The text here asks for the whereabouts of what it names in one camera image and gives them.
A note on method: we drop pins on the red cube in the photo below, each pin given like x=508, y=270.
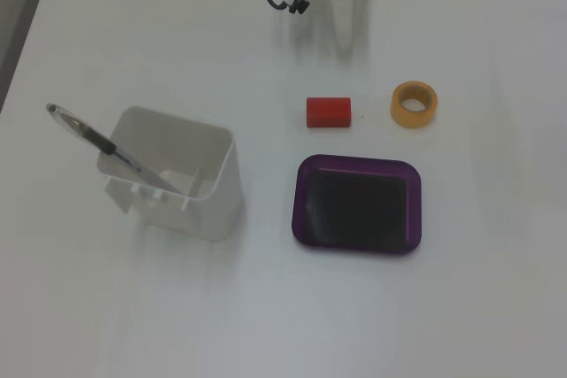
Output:
x=328, y=112

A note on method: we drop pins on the yellow masking tape roll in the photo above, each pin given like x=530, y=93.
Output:
x=401, y=117

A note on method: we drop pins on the purple metal tray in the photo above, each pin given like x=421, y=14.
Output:
x=357, y=205

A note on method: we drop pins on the white plastic pen holder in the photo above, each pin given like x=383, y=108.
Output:
x=221, y=201

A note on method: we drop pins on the black ballpoint pen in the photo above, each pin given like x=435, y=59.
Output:
x=99, y=141

